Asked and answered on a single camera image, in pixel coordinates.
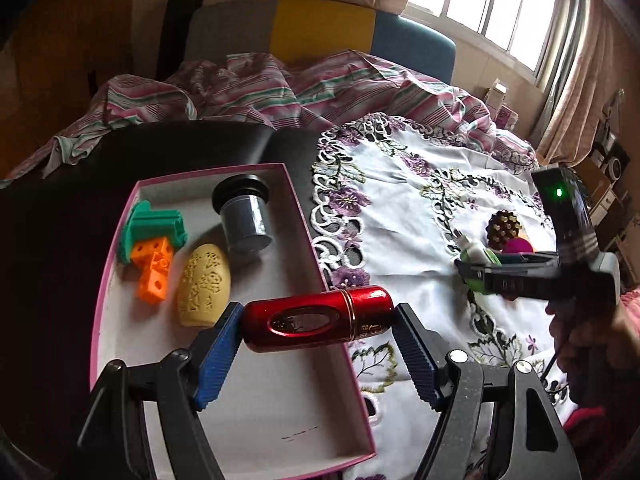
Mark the white embroidered floral tablecloth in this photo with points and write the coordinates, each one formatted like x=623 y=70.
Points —
x=400 y=200

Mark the person's red clothing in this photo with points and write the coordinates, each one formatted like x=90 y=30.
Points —
x=610 y=435

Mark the red metal cylinder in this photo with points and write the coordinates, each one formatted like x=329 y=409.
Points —
x=320 y=317

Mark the magenta round lid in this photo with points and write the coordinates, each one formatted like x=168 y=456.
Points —
x=517 y=246

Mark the white small box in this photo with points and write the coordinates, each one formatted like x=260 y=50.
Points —
x=497 y=95

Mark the striped pink green bedsheet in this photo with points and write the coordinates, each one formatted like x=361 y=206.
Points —
x=280 y=90

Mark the black rolled mat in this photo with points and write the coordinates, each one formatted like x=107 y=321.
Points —
x=177 y=35

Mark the grey yellow blue headboard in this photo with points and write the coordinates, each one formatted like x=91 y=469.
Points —
x=320 y=30

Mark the person's right hand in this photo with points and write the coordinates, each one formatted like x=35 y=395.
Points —
x=595 y=350

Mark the brown massage brush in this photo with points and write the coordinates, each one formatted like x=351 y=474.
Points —
x=502 y=230

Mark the wooden side table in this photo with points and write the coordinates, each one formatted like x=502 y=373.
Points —
x=605 y=200

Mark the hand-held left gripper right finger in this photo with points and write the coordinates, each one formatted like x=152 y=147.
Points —
x=420 y=360

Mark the green white round device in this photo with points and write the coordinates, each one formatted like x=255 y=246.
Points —
x=475 y=252

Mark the orange block toy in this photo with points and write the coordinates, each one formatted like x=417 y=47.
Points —
x=152 y=275

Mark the yellow carved oval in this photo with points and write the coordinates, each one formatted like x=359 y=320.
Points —
x=202 y=285

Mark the dark red small box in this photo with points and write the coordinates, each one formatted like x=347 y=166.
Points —
x=507 y=116

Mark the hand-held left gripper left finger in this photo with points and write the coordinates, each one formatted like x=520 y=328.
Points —
x=217 y=360

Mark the window with white frame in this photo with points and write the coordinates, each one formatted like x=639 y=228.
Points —
x=480 y=0

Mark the pink cardboard box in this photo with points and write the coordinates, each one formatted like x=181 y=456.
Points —
x=260 y=410

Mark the wooden wardrobe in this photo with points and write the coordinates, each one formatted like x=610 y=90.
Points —
x=50 y=50

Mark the grey cylinder with black cap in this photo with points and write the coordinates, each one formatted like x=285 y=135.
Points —
x=245 y=220

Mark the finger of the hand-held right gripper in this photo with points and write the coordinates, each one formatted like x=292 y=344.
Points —
x=515 y=280
x=530 y=258

